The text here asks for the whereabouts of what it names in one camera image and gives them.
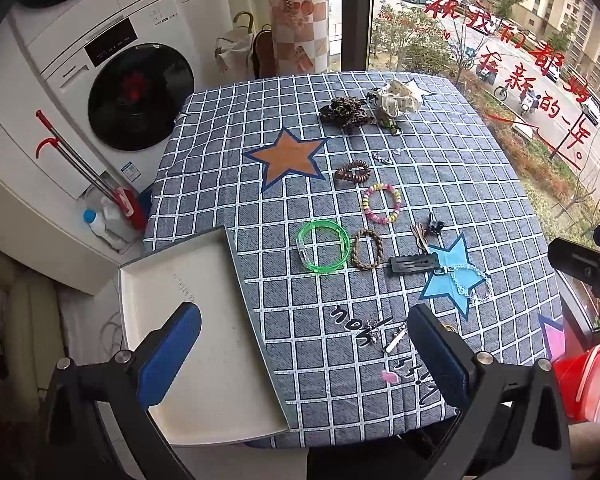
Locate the white stick hairpin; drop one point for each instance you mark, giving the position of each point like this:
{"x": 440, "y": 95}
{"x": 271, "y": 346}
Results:
{"x": 395, "y": 341}

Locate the beige metal hair clip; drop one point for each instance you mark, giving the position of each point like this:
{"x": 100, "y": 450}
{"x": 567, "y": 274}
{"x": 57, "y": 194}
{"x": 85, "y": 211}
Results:
{"x": 420, "y": 240}

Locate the white shallow box tray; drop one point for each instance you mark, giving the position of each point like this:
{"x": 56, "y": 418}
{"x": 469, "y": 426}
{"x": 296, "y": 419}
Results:
{"x": 200, "y": 285}

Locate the person's leg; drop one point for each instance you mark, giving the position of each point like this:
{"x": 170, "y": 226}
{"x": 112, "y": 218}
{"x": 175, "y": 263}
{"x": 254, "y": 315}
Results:
{"x": 595, "y": 452}

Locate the small bronze ornament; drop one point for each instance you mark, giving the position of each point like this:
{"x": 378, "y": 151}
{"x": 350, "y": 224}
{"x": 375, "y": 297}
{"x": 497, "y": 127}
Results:
{"x": 372, "y": 332}

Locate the black claw clip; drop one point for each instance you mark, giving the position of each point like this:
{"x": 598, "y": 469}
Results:
{"x": 434, "y": 226}

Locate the black snap hair clip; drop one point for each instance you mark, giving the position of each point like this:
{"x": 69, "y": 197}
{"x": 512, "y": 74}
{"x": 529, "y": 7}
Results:
{"x": 412, "y": 264}

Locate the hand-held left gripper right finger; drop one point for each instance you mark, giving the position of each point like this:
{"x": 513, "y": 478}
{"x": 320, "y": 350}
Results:
{"x": 437, "y": 360}

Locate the small pink heart piece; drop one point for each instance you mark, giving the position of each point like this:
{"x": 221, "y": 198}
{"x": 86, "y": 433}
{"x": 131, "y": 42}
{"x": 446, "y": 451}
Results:
{"x": 389, "y": 376}

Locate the white polka dot scrunchie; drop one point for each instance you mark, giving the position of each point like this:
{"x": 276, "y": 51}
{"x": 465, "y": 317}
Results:
{"x": 400, "y": 97}

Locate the leopard print scrunchie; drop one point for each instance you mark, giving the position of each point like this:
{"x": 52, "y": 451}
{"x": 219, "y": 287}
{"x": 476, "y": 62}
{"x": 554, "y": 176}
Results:
{"x": 344, "y": 112}

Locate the white folded umbrella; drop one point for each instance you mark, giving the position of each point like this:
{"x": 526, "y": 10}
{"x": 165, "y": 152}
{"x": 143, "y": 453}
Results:
{"x": 235, "y": 47}

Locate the red plastic bucket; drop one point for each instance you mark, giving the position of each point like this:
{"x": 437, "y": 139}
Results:
{"x": 580, "y": 380}

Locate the blue checked star tablecloth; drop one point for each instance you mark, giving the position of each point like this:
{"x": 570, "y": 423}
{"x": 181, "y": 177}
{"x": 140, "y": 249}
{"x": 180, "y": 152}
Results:
{"x": 290, "y": 220}

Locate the white washing machine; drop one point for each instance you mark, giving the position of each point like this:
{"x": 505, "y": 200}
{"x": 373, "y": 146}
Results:
{"x": 130, "y": 60}

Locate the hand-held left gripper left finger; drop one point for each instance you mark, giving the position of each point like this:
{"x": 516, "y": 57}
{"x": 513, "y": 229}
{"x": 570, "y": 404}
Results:
{"x": 172, "y": 355}

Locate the white bottle with blue cap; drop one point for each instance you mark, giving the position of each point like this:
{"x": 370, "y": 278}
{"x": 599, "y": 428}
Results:
{"x": 100, "y": 227}

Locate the checkered paper cylinder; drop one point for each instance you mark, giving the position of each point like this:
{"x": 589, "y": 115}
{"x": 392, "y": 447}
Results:
{"x": 299, "y": 25}

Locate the dark window frame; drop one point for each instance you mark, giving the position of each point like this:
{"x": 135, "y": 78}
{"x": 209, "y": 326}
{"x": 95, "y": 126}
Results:
{"x": 357, "y": 15}

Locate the green hair clip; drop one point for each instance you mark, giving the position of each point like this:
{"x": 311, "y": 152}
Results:
{"x": 390, "y": 124}

